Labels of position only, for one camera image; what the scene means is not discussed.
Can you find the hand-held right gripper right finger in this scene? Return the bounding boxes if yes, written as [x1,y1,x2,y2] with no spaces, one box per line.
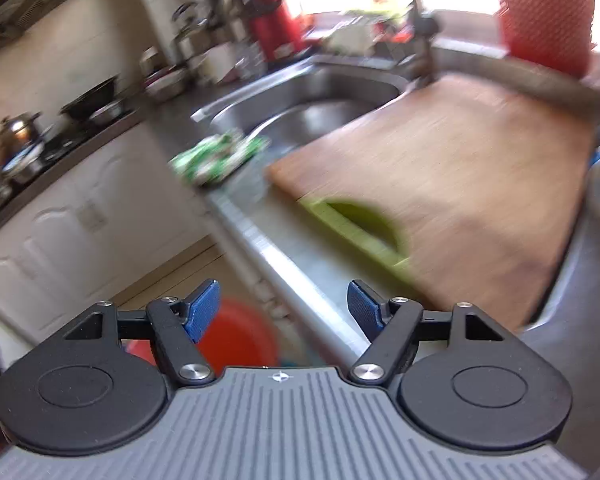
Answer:
[346,280,523,387]

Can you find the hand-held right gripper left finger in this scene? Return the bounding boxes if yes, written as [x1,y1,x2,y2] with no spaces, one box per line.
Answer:
[55,279,222,387]

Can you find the orange plastic bucket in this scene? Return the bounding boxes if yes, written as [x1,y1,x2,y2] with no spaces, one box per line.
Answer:
[122,297,281,373]

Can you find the green white knitted cloth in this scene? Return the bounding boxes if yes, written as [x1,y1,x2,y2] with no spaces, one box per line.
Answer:
[169,130,271,188]

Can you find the white stove cabinet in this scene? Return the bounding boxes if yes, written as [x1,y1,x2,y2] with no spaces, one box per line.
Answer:
[0,125,216,346]

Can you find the stainless steel sink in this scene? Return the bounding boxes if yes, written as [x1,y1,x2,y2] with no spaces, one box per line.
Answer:
[190,57,406,161]

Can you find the small steel bowl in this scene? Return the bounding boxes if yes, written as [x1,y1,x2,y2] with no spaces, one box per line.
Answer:
[87,100,128,126]

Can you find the large steel bowl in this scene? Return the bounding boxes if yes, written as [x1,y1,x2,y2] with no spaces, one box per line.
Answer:
[145,67,188,103]

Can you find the steel basin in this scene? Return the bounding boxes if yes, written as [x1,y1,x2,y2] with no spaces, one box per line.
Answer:
[2,147,46,183]

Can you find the black wok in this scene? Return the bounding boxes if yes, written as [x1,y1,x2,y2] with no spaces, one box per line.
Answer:
[60,76,121,121]

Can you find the steel pot with lid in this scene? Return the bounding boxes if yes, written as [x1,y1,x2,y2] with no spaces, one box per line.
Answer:
[0,112,43,161]

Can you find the metal faucet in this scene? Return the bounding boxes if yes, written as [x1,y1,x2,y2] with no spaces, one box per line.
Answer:
[402,0,443,86]

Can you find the red thermos pot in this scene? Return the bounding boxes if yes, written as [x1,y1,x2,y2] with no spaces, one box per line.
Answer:
[245,0,311,61]

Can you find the grey range hood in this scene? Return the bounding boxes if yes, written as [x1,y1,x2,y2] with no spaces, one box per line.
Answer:
[0,0,46,53]

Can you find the red plastic basket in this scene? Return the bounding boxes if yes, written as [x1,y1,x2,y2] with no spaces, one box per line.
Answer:
[495,0,600,78]

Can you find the wooden cutting board green handle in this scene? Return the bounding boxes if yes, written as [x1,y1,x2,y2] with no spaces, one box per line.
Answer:
[266,74,598,331]

